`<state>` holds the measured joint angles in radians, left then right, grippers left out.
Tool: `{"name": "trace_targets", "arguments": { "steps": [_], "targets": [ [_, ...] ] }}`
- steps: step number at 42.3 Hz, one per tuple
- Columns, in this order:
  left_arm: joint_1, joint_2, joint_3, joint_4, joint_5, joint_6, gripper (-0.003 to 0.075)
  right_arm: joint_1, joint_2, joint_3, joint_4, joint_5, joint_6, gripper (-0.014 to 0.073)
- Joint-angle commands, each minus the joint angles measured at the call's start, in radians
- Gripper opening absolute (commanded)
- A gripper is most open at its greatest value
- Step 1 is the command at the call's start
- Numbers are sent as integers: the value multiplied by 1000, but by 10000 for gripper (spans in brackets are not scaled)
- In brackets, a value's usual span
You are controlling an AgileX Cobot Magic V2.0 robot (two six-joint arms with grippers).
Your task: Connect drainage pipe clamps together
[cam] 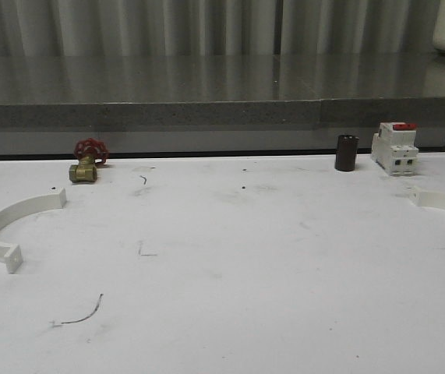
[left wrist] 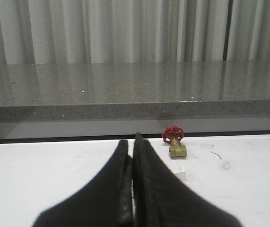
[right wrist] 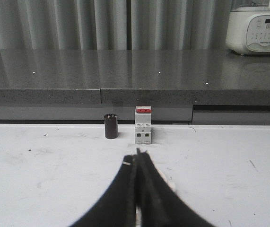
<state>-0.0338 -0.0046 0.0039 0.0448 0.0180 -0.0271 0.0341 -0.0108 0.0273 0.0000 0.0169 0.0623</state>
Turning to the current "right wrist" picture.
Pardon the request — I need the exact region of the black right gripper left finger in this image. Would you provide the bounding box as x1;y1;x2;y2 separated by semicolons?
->
72;155;137;227

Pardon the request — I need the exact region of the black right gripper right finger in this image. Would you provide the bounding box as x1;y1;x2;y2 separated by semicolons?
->
136;148;213;227

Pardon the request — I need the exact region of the white half clamp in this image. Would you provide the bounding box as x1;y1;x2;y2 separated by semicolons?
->
157;168;176;192

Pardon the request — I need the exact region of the black cylindrical capacitor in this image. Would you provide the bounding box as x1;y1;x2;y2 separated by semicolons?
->
104;113;118;139

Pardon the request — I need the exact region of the white kitchen appliance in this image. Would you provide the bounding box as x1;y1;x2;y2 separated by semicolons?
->
226;0;270;55

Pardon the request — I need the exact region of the grey pleated curtain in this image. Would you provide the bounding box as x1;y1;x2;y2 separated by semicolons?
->
0;0;231;50

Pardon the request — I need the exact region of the white circuit breaker red switch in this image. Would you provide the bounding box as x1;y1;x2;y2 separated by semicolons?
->
134;106;152;144

